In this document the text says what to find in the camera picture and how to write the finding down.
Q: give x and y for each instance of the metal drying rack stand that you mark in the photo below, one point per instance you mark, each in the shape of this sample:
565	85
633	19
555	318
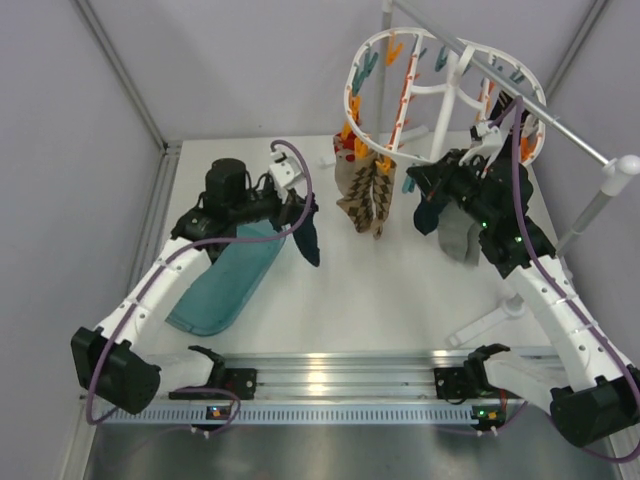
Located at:
399	293

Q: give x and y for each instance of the brown checkered sock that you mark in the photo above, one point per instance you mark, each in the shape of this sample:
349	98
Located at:
368	201

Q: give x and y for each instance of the white oval clip hanger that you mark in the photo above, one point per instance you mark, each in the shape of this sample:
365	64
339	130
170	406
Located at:
409	97

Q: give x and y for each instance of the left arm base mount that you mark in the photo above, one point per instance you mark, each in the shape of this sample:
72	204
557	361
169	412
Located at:
240	381

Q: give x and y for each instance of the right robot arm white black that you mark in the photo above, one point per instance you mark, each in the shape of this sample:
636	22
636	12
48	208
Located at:
598	393

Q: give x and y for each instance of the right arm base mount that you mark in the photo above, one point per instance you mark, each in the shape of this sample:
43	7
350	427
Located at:
458	384

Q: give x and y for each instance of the grey striped sock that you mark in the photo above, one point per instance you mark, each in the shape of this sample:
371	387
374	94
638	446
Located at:
472	253

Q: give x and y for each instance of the teal clothes peg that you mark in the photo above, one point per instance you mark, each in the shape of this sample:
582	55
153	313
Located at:
408	185

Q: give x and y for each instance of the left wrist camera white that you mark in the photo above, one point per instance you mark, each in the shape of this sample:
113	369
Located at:
285	171

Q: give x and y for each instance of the grey sock in basket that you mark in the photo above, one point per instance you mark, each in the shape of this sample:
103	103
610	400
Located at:
452	230

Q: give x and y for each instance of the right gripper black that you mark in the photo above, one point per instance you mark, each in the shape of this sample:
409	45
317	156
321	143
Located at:
443	171

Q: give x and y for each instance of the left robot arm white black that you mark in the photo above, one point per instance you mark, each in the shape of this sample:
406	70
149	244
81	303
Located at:
219	234

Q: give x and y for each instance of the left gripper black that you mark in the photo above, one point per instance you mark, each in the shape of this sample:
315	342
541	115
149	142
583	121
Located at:
285	212

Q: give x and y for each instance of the beige sock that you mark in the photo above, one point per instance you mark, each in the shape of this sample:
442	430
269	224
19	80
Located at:
347	164

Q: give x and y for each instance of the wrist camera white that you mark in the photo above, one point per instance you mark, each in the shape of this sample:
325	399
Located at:
285	171
487	141

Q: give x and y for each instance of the teal plastic basket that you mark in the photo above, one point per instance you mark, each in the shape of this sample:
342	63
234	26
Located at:
216	298

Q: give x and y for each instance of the navy blue sock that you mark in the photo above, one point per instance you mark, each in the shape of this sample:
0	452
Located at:
306	240
426	216

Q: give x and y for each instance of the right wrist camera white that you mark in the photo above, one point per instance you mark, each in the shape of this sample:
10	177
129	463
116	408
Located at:
487	141

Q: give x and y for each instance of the black striped sock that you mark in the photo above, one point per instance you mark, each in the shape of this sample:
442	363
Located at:
506	126

